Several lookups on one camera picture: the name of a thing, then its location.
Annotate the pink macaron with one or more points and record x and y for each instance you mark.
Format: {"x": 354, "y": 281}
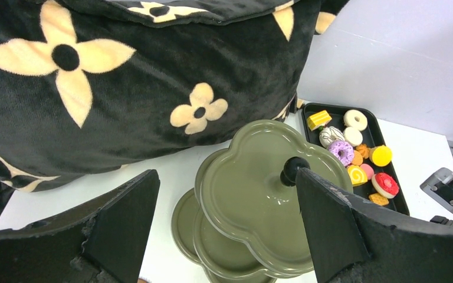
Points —
{"x": 368, "y": 170}

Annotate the purple sprinkled donut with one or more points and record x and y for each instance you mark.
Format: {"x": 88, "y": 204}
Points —
{"x": 343, "y": 151}

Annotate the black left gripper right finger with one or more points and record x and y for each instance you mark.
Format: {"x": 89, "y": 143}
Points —
{"x": 354, "y": 240}

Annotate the black floral pillow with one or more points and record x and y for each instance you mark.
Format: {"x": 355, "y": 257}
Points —
{"x": 88, "y": 87}

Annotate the orange flower biscuit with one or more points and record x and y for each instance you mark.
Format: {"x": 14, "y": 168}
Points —
{"x": 364, "y": 150}

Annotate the red flower donut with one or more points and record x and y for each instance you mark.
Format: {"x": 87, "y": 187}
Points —
{"x": 385, "y": 185}

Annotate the yellow swirl roll cake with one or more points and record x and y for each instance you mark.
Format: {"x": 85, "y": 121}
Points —
{"x": 357, "y": 175}

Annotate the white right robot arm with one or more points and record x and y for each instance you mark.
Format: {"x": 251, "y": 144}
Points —
{"x": 352, "y": 239}

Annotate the square waffle biscuit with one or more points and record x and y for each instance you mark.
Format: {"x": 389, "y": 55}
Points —
{"x": 378, "y": 199}

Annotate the chocolate striped white donut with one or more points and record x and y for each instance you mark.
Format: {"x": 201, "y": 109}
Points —
{"x": 330, "y": 134}

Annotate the white glazed donut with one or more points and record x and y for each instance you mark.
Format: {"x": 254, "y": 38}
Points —
{"x": 355, "y": 119}

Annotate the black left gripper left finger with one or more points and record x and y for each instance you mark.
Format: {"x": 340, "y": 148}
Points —
{"x": 101, "y": 240}

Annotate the yellow round macaron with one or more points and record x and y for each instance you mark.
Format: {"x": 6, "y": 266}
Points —
{"x": 380, "y": 156}

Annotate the green three-tier serving stand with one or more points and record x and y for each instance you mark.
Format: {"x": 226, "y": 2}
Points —
{"x": 242, "y": 222}

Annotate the yellow layered cake slice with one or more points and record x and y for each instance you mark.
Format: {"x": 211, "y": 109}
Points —
{"x": 319, "y": 119}

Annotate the round orange biscuit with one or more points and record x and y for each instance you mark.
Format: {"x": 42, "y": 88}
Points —
{"x": 357, "y": 159}

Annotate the white round pastry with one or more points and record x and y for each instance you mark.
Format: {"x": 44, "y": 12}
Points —
{"x": 353, "y": 136}

